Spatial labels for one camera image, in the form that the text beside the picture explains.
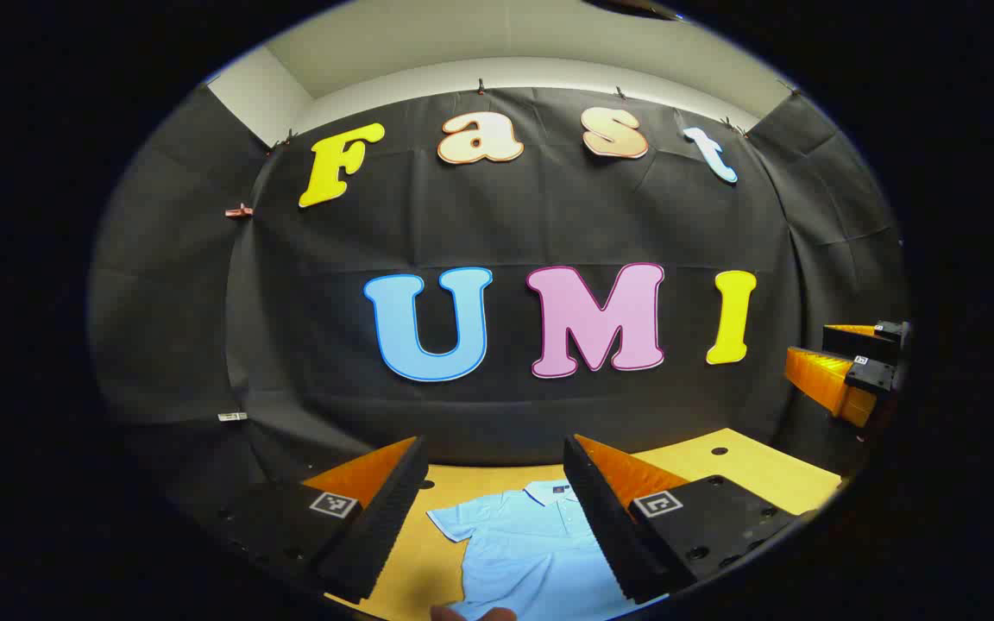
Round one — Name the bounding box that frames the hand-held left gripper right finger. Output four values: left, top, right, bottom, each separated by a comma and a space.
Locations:
563, 434, 817, 605

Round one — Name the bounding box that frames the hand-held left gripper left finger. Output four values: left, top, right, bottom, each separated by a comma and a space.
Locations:
195, 436, 431, 605

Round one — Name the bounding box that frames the light blue T-shirt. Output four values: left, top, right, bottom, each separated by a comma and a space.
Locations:
426, 480, 669, 621

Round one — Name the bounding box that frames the black backdrop cloth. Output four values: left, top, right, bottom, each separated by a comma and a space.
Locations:
87, 82, 910, 518

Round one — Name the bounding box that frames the dark ceiling fixture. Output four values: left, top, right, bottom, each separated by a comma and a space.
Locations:
583, 0, 686, 22

